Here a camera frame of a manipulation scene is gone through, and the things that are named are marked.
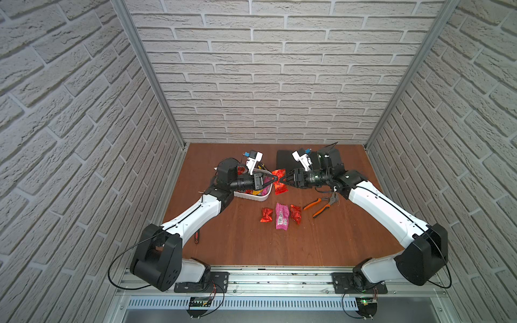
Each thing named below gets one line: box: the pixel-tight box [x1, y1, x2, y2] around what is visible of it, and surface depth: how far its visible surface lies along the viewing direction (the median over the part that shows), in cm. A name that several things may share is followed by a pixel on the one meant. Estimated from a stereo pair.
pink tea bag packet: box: [275, 202, 290, 231], surface depth 89 cm
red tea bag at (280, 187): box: [271, 168, 289, 196], surface depth 75 cm
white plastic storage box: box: [232, 183, 274, 202], surface depth 94 cm
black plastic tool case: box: [276, 147, 344, 172], surface depth 61 cm
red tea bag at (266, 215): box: [259, 207, 274, 223], surface depth 89 cm
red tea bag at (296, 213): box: [290, 204, 303, 225], surface depth 91 cm
